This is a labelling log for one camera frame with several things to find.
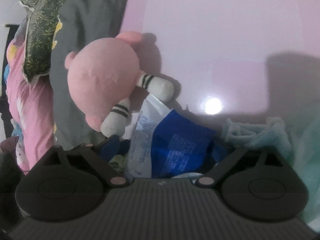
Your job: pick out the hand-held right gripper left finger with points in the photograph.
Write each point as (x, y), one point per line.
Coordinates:
(110, 145)

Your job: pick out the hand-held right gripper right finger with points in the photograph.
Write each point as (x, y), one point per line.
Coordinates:
(225, 166)

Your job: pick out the blue white packet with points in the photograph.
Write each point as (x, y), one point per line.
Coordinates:
(180, 142)

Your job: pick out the pink plush toy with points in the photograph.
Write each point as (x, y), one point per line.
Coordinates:
(100, 75)

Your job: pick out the green white scrunchie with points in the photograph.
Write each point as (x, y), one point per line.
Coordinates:
(118, 161)

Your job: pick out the white plastic bag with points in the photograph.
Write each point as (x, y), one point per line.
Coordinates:
(307, 155)

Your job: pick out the pink blanket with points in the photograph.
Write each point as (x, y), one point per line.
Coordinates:
(27, 110)

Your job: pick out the grey blanket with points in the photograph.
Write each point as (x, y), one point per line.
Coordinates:
(82, 25)

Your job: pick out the green patterned pillow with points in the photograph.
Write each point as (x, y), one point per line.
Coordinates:
(40, 42)

